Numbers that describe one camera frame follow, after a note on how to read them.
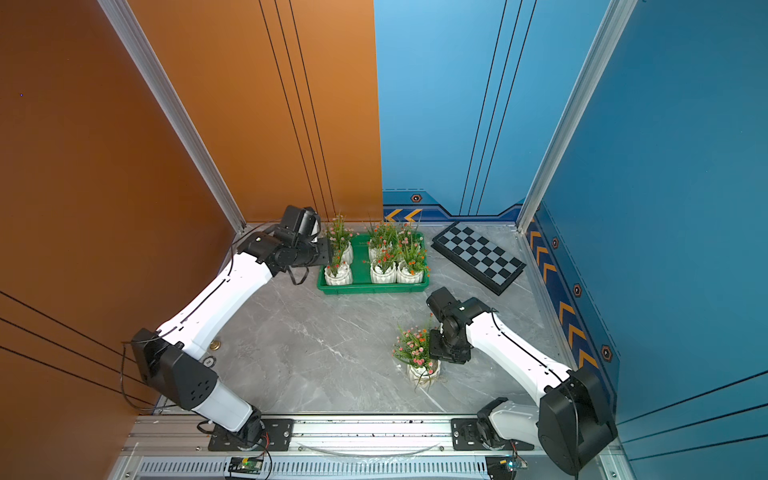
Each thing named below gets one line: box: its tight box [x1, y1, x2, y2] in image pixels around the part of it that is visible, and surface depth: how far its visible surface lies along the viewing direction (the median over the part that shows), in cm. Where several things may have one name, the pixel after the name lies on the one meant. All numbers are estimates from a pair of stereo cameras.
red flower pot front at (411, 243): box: [397, 222, 428, 259], surface depth 98 cm
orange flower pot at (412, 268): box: [396, 244, 432, 284], surface depth 98 cm
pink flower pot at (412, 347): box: [392, 314, 441, 388], surface depth 75 cm
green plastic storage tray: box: [317, 232, 430, 295], surface depth 99 cm
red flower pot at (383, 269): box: [370, 248, 397, 284], surface depth 99 cm
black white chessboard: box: [430, 221, 527, 296], surface depth 107 cm
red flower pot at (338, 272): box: [324, 249, 352, 286], surface depth 98 cm
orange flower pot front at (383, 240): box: [367, 222, 399, 259], surface depth 101 cm
